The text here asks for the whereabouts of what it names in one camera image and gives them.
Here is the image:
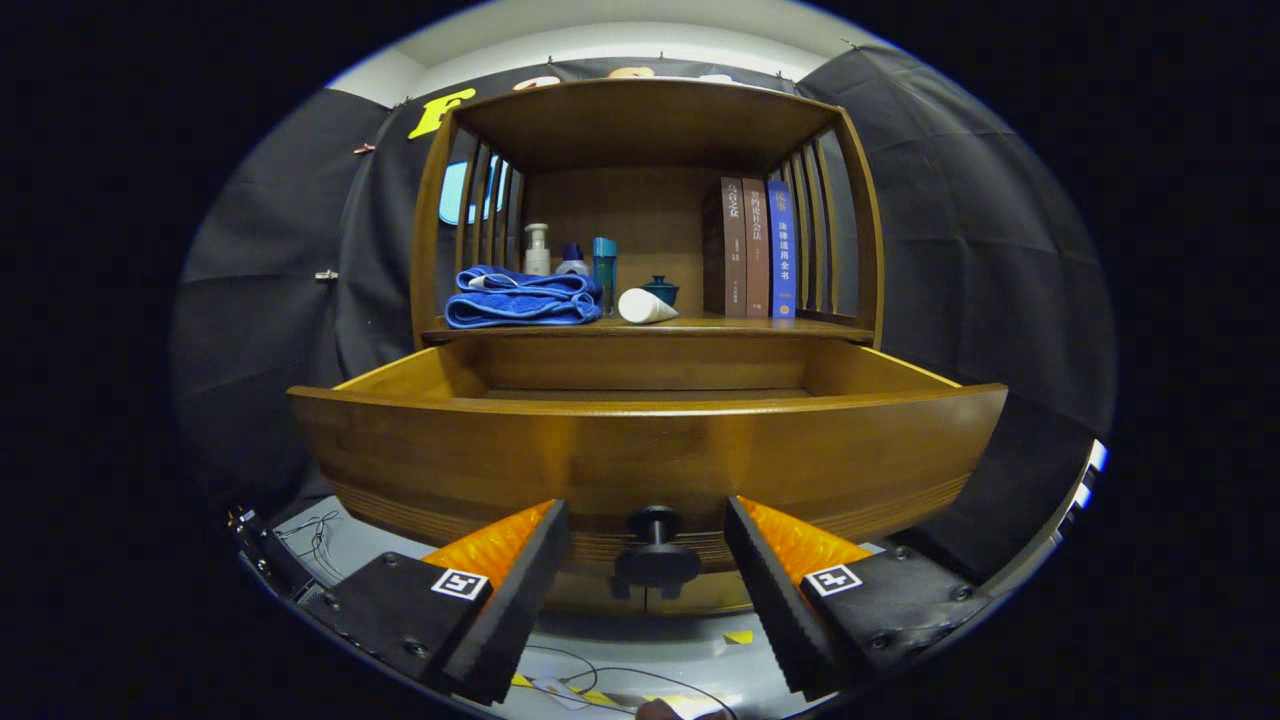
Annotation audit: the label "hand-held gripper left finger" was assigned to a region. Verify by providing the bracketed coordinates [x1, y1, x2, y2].
[300, 500, 571, 706]

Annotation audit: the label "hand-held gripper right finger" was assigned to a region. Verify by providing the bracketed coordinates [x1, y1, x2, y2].
[725, 495, 993, 699]

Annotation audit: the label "wooden drawer with black knob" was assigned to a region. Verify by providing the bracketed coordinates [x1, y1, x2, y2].
[288, 340, 1009, 601]

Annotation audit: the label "white tube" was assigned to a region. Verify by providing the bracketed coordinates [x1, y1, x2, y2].
[618, 288, 680, 325]

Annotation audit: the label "wooden countertop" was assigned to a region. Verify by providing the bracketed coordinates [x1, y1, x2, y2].
[420, 312, 876, 346]

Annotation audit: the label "wooden cabinet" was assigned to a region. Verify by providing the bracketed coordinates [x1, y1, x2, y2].
[410, 78, 886, 616]

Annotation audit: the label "black device on floor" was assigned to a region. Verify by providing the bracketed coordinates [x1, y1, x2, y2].
[230, 508, 321, 601]

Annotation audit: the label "folded blue towel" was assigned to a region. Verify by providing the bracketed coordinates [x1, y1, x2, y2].
[444, 265, 604, 329]

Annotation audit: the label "white panel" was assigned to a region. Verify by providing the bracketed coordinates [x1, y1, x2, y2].
[1050, 440, 1109, 546]

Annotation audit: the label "teal bottle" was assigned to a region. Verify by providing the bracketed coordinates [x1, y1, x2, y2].
[592, 237, 618, 317]

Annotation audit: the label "blue book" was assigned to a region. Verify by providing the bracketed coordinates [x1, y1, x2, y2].
[766, 180, 798, 320]

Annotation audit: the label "reddish brown book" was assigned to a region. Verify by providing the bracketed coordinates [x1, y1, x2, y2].
[741, 178, 772, 319]

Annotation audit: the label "dark brown book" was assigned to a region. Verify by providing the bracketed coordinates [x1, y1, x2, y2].
[703, 177, 748, 319]

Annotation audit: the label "black backdrop cloth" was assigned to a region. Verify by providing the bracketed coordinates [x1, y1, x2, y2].
[170, 45, 1116, 581]

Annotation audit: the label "thin black cables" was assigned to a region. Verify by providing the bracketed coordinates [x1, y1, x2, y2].
[520, 645, 741, 720]

